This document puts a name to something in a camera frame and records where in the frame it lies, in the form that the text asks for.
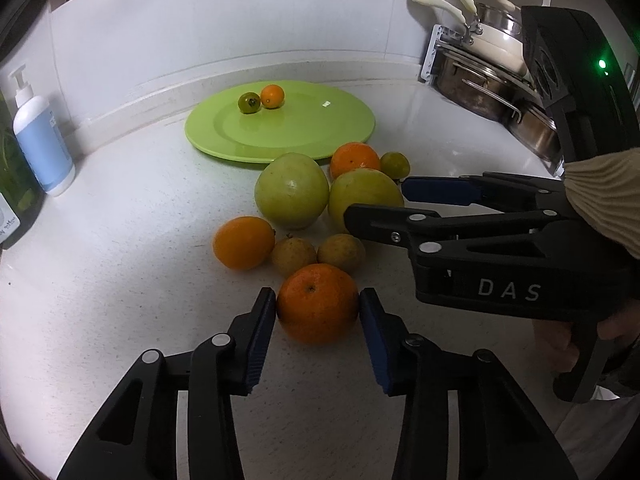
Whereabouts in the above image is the person's right hand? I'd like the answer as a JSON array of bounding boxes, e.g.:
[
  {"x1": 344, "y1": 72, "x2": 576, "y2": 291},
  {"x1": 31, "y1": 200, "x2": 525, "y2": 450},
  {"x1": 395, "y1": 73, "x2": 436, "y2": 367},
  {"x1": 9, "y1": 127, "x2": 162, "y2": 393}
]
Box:
[{"x1": 532, "y1": 300, "x2": 640, "y2": 376}]

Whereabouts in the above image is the large yellow-green round fruit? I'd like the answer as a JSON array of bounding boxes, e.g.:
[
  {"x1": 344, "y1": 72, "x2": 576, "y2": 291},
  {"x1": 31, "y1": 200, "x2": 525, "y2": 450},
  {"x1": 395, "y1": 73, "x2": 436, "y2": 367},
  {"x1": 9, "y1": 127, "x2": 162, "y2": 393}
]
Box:
[{"x1": 328, "y1": 169, "x2": 405, "y2": 235}]

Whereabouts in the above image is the small brown round fruit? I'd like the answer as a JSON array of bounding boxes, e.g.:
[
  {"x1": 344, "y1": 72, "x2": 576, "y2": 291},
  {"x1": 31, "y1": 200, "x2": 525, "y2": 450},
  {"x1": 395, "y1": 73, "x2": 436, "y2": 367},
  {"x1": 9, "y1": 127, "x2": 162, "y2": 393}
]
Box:
[
  {"x1": 271, "y1": 236, "x2": 318, "y2": 277},
  {"x1": 317, "y1": 233, "x2": 367, "y2": 275}
]

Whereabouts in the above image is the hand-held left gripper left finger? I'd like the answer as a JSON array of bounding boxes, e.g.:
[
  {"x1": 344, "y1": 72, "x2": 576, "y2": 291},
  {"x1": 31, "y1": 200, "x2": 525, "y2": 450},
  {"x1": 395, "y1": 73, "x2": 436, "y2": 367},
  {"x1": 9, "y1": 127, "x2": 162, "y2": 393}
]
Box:
[{"x1": 57, "y1": 287, "x2": 277, "y2": 480}]

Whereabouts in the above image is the dimpled orange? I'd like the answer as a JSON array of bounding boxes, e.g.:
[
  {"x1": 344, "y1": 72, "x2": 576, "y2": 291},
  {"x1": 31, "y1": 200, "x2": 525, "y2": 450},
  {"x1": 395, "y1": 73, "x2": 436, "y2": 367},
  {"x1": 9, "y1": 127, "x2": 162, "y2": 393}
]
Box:
[{"x1": 330, "y1": 142, "x2": 382, "y2": 180}]

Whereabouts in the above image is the white blue pump bottle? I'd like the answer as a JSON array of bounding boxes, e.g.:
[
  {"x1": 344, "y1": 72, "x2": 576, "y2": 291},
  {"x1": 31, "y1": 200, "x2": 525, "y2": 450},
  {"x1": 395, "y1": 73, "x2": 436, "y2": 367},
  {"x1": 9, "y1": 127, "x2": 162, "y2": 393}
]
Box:
[{"x1": 9, "y1": 64, "x2": 77, "y2": 198}]

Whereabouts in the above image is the green dish soap bottle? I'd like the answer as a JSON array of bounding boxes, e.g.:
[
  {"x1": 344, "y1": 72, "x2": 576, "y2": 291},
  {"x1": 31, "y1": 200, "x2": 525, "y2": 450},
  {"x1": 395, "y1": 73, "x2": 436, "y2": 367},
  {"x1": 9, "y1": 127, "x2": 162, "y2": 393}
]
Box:
[{"x1": 0, "y1": 87, "x2": 43, "y2": 251}]

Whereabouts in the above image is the person's right forearm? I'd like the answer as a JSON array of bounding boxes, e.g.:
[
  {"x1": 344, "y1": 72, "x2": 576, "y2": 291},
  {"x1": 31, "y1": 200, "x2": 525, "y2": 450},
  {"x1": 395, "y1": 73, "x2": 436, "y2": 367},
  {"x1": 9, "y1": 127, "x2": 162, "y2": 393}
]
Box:
[{"x1": 562, "y1": 146, "x2": 640, "y2": 261}]

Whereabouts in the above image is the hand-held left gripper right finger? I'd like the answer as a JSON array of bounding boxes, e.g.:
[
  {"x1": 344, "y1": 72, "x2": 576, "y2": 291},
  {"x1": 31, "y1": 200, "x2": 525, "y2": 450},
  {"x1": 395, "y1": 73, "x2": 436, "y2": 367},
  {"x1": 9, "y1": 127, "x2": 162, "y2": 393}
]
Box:
[{"x1": 358, "y1": 287, "x2": 583, "y2": 480}]

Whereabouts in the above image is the steel saucepan cream handle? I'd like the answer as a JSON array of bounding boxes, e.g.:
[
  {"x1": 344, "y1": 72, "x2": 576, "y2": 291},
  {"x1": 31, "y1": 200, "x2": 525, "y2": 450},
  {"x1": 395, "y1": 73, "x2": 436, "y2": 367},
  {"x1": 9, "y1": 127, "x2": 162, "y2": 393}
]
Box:
[{"x1": 425, "y1": 0, "x2": 526, "y2": 41}]

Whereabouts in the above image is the green plate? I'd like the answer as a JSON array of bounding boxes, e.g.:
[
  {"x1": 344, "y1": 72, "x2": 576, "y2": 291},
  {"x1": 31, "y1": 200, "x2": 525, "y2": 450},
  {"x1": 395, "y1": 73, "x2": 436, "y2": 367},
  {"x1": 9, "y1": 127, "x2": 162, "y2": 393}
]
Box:
[{"x1": 184, "y1": 80, "x2": 377, "y2": 163}]

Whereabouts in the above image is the ribbed orange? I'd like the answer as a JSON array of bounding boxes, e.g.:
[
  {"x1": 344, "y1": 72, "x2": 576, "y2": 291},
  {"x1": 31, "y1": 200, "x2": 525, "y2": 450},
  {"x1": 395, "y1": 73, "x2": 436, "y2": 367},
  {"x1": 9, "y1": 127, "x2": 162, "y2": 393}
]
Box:
[{"x1": 276, "y1": 263, "x2": 361, "y2": 346}]

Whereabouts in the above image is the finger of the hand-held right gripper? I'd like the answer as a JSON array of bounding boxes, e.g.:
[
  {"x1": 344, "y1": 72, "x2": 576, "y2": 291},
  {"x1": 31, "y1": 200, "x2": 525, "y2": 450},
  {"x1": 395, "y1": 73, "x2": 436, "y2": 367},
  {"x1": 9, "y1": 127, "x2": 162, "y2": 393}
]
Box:
[
  {"x1": 400, "y1": 172, "x2": 571, "y2": 218},
  {"x1": 343, "y1": 202, "x2": 576, "y2": 265}
]

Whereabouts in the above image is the large green round fruit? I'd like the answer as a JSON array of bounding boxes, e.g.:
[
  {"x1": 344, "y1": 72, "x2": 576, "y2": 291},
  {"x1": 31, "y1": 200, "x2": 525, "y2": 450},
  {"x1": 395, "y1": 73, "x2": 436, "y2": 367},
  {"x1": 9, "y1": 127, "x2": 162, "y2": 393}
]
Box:
[{"x1": 254, "y1": 154, "x2": 331, "y2": 232}]

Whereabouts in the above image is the smooth oval orange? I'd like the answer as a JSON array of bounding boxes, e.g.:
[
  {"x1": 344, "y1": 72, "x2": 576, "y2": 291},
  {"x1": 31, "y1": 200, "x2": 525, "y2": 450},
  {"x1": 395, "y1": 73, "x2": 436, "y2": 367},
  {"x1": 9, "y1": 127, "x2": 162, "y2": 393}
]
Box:
[{"x1": 212, "y1": 216, "x2": 277, "y2": 271}]

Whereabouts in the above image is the white pot rack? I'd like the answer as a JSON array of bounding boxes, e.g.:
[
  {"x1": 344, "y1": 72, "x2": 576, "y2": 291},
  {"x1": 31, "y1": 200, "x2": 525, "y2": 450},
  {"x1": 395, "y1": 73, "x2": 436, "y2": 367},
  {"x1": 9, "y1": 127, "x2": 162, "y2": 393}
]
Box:
[{"x1": 419, "y1": 24, "x2": 566, "y2": 176}]

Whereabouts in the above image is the steel pot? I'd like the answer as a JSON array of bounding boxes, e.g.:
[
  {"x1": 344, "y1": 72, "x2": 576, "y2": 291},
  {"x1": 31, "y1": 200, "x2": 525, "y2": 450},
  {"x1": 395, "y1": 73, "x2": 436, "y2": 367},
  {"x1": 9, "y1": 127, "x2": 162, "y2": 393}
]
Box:
[
  {"x1": 502, "y1": 100, "x2": 563, "y2": 162},
  {"x1": 434, "y1": 49, "x2": 523, "y2": 123}
]

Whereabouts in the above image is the small orange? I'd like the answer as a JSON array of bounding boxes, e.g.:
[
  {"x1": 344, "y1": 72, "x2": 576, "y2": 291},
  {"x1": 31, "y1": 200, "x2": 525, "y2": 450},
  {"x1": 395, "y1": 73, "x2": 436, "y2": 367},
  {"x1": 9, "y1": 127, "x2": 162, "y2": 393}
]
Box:
[{"x1": 260, "y1": 84, "x2": 286, "y2": 110}]

